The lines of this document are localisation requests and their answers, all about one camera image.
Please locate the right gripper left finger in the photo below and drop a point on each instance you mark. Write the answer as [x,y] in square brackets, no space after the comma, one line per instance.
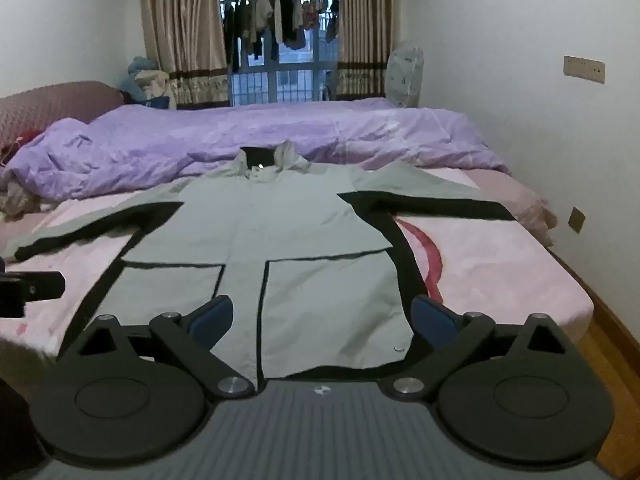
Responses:
[187,341]

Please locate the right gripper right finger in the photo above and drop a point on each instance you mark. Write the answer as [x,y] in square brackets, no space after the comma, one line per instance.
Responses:
[454,339]

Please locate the grey and black jacket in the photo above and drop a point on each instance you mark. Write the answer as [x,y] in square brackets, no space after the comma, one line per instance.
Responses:
[302,249]

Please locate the pink bed sheet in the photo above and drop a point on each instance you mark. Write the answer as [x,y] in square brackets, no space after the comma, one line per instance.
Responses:
[496,267]

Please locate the purple duvet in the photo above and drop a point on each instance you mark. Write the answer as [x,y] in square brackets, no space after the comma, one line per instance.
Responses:
[134,147]

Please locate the blue plush toy pile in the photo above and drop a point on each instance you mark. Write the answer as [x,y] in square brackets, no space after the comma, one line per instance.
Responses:
[147,85]

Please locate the covered standing fan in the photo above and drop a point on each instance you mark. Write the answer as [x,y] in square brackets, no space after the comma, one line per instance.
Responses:
[403,75]

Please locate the left beige curtain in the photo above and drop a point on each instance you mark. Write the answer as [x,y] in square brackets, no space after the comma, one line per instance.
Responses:
[185,39]

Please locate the beige curtain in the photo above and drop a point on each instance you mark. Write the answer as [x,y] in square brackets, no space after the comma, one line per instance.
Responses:
[365,41]
[185,39]

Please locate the hanging laundry outside window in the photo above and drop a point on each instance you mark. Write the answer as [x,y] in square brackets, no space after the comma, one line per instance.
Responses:
[276,34]

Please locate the right beige curtain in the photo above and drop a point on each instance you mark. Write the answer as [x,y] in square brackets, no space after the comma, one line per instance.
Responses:
[365,41]

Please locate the low wall socket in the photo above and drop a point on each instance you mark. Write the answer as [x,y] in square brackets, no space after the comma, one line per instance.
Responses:
[577,220]

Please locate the balcony window frame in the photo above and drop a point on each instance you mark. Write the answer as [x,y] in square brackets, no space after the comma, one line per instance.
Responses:
[293,84]

